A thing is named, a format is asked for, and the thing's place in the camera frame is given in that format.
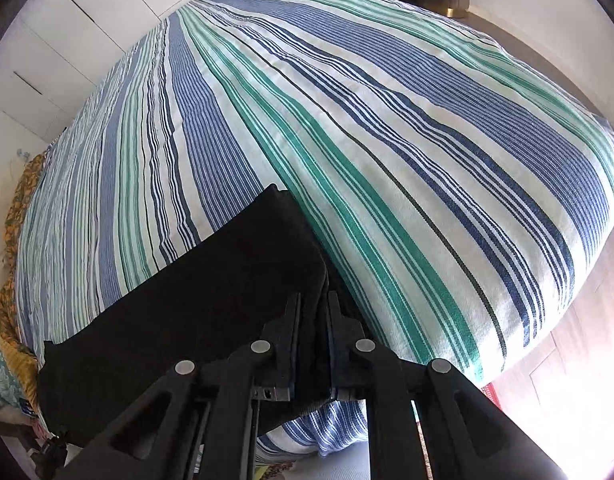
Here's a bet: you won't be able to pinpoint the teal floral pillow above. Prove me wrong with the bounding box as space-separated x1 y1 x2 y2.
0 350 23 411

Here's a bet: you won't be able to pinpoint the white wardrobe doors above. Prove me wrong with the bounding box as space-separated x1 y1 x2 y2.
0 0 189 141

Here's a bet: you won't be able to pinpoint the black pants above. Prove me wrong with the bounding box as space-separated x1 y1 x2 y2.
38 186 368 455

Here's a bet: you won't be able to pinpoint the striped blue green bedsheet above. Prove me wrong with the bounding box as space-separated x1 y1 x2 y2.
16 0 614 446

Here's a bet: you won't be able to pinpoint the orange green floral blanket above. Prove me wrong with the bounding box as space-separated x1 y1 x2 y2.
0 153 46 415

